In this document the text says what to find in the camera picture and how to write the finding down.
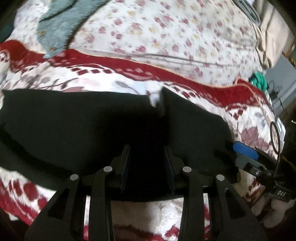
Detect beige cloth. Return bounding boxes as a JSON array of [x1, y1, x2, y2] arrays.
[[252, 5, 292, 70]]

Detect thin black cable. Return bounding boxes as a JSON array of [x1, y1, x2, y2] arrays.
[[69, 47, 222, 64]]

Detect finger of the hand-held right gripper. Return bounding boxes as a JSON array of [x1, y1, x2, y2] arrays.
[[225, 141, 259, 160], [235, 154, 266, 178]]

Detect black braided cable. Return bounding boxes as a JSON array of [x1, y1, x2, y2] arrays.
[[270, 121, 282, 180]]

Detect green cloth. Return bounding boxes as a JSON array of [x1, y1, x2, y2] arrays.
[[248, 72, 269, 92]]

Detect teal fleece blanket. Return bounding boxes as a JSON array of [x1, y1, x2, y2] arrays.
[[37, 0, 109, 58]]

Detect white floral bed sheet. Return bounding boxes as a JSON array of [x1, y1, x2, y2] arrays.
[[14, 0, 266, 87]]

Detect grey cable bundle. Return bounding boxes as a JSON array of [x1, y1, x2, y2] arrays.
[[233, 0, 262, 24]]

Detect black pants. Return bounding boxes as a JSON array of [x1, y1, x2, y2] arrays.
[[0, 87, 234, 202]]

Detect red and white floral blanket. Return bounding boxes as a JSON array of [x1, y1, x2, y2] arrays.
[[0, 39, 287, 241]]

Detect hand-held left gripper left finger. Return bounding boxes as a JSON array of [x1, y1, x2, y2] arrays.
[[23, 144, 132, 241]]

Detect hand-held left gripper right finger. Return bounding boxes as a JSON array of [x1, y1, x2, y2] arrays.
[[163, 145, 269, 241]]

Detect black power adapter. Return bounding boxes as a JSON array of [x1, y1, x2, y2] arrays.
[[268, 81, 285, 109]]

